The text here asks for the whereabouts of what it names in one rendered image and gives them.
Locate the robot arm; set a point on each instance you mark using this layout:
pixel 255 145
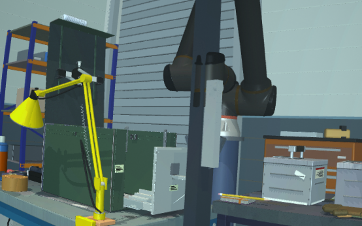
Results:
pixel 253 63

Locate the grey roller shutter door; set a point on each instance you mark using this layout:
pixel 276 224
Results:
pixel 149 100

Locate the grey vault tray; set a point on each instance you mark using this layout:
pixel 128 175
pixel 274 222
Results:
pixel 168 182

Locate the grey T-lever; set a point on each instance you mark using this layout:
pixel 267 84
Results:
pixel 74 74

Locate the green coin vault body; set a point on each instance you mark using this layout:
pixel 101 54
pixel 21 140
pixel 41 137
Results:
pixel 64 163

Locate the dark green vault door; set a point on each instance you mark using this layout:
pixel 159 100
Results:
pixel 71 47

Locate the dark grey cart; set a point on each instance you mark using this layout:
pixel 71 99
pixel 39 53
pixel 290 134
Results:
pixel 262 213

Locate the grey coin box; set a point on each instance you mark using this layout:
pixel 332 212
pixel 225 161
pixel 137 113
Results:
pixel 294 182
pixel 360 185

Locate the black box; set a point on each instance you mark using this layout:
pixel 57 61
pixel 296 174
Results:
pixel 35 174

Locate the tan cardboard box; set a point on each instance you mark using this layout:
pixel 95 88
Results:
pixel 22 94

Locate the grey panel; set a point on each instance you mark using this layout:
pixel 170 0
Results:
pixel 211 125

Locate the grey orange block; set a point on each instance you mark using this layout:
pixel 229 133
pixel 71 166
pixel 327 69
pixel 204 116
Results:
pixel 233 200

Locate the yellow pencil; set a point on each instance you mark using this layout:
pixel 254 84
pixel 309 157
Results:
pixel 240 196

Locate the flat grey case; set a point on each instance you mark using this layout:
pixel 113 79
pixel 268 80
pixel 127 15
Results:
pixel 300 134

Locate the white ribbed block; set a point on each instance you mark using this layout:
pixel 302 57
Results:
pixel 73 19

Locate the yellow desk lamp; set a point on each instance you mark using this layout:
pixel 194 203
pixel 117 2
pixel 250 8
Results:
pixel 27 113

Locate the yellow canister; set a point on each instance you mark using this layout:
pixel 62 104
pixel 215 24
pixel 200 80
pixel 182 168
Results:
pixel 336 133

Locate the blue orange shelf rack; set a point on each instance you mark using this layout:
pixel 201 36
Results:
pixel 28 63

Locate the brown tool chest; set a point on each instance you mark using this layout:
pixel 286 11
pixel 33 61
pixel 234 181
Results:
pixel 341 149

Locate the brown tape roll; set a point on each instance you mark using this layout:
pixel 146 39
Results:
pixel 14 183

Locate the orange blue spray bottle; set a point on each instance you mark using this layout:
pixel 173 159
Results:
pixel 0 157

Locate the brown glove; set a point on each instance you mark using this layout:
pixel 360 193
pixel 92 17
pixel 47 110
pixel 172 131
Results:
pixel 347 211

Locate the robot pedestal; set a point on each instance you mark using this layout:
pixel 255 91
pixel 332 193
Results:
pixel 228 163

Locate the dark blue post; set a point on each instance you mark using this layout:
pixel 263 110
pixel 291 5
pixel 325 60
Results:
pixel 200 25

